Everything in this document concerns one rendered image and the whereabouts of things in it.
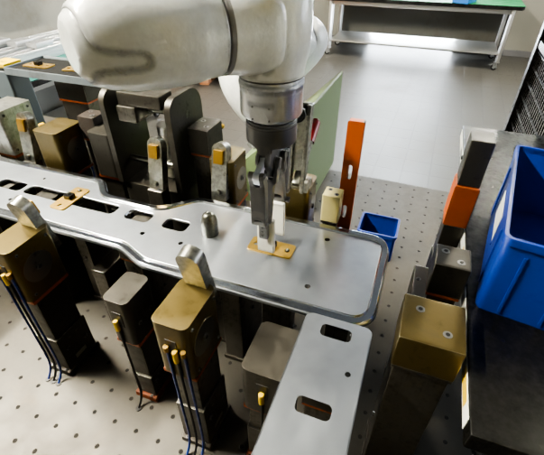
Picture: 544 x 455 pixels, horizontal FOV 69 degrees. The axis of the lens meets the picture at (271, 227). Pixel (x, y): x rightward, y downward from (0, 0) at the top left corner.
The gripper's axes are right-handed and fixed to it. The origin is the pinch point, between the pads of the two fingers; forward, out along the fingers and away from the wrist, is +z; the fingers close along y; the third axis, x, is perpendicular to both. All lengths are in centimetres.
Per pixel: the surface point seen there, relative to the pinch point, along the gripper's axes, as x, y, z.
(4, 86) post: -95, -30, -5
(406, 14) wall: -26, -636, 60
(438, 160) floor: 44, -259, 104
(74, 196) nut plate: -45.7, -0.5, 4.1
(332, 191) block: 7.7, -12.5, -1.8
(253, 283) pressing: 0.3, 9.4, 4.8
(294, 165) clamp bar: -0.6, -14.5, -4.8
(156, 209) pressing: -26.7, -3.0, 4.6
